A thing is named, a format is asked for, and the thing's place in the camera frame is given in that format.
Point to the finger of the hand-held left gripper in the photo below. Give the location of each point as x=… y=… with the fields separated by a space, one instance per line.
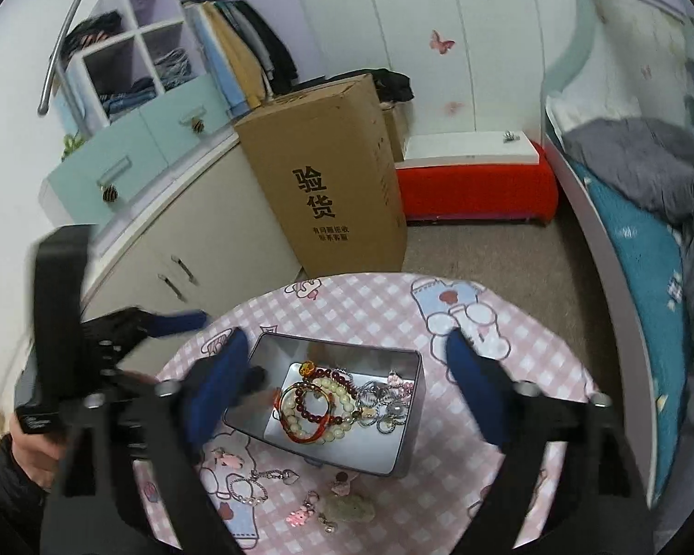
x=176 y=322

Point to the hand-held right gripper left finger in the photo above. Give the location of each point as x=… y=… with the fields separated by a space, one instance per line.
x=220 y=393

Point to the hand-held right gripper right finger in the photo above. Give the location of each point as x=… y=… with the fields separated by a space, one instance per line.
x=474 y=387

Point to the grey metal tin box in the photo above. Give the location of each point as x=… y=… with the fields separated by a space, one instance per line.
x=324 y=410

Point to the pale green jade pendant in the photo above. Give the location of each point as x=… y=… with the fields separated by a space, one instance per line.
x=347 y=510

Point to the person's left forearm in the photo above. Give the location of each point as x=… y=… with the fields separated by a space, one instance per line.
x=11 y=509

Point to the person's left hand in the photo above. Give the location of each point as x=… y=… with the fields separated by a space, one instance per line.
x=32 y=456

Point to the cream low cabinet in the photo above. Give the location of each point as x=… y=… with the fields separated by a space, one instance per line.
x=208 y=225

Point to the pink checked bear tablecloth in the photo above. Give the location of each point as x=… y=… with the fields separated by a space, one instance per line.
x=370 y=312

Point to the pine cone ornament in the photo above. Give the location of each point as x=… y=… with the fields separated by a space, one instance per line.
x=198 y=126
x=111 y=192

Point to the green plant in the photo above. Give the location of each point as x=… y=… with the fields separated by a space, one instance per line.
x=72 y=145

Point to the teal drawer cabinet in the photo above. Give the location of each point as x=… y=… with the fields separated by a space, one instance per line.
x=121 y=144

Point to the tall cardboard box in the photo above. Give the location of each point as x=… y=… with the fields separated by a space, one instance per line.
x=324 y=185

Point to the pale blue bunk bed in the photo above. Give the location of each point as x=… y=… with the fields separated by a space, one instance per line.
x=601 y=231

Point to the red bench with white top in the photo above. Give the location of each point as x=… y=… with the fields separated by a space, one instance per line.
x=474 y=185

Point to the teal bed sheet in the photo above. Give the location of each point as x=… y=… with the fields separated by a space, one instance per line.
x=636 y=266

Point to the folded blue jeans stack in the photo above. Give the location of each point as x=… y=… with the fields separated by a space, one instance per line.
x=130 y=98

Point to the metal hair clip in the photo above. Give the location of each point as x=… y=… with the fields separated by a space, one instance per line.
x=509 y=137

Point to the folded grey jeans stack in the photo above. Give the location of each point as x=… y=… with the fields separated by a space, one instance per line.
x=173 y=66

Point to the curved metal handrail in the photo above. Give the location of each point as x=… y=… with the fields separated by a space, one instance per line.
x=63 y=40

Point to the row of hanging clothes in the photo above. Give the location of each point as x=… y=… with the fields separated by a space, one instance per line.
x=237 y=52

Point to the grey duvet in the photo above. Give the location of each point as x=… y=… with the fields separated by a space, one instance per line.
x=630 y=156

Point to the faded pink butterfly sticker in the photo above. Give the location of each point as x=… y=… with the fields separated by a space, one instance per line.
x=454 y=107

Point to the dark clothes pile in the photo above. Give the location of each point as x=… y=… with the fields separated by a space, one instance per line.
x=92 y=32

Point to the white pillow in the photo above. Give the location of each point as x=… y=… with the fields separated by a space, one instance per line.
x=561 y=115

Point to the purple cube shelf unit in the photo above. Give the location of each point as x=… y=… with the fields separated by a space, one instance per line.
x=139 y=17

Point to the black clothes heap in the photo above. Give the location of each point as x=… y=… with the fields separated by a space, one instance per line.
x=393 y=86

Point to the white wardrobe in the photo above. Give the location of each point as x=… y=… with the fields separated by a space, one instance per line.
x=393 y=11

